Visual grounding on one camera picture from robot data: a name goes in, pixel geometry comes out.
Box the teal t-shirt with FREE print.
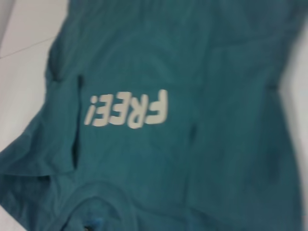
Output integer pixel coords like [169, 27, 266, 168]
[0, 0, 308, 231]

